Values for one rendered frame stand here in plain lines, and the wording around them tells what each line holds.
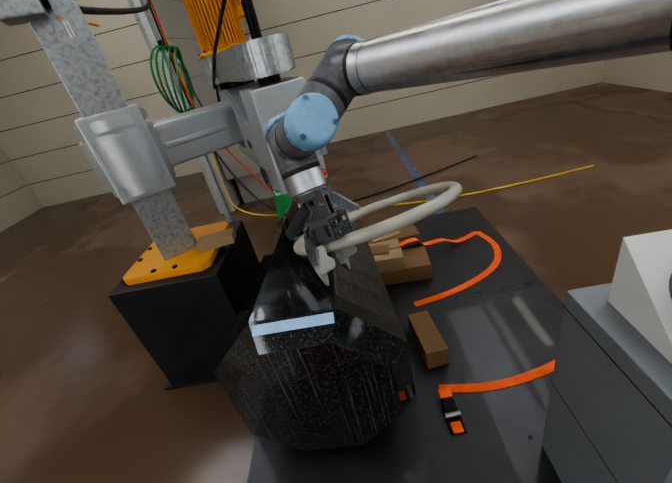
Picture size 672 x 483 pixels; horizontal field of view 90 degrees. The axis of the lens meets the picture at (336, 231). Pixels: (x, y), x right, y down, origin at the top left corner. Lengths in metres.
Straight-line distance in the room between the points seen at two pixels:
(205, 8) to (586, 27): 1.76
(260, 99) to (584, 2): 1.07
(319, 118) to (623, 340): 0.89
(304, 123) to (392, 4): 5.80
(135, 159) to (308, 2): 4.87
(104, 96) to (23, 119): 6.50
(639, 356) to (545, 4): 0.82
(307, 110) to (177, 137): 1.38
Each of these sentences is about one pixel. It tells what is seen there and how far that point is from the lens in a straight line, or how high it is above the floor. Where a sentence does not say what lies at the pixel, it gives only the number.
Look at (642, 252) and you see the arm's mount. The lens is 1.08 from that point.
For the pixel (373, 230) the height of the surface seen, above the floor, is 1.25.
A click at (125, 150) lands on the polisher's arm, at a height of 1.39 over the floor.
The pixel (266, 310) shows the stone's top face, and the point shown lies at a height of 0.81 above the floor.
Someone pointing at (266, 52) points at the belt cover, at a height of 1.63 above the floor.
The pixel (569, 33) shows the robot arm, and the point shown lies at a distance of 0.47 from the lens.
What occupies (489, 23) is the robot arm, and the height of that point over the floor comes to 1.59.
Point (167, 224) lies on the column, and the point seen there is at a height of 0.97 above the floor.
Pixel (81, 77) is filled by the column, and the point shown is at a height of 1.71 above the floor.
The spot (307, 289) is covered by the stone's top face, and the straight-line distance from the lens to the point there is 1.34.
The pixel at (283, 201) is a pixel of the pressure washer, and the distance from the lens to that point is 3.19.
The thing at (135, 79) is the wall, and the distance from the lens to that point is 7.07.
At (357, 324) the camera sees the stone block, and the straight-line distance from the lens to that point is 1.26.
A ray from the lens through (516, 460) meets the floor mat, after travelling 1.80.
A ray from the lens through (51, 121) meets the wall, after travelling 8.06.
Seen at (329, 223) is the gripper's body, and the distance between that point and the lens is 0.71.
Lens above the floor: 1.61
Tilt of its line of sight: 29 degrees down
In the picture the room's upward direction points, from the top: 14 degrees counter-clockwise
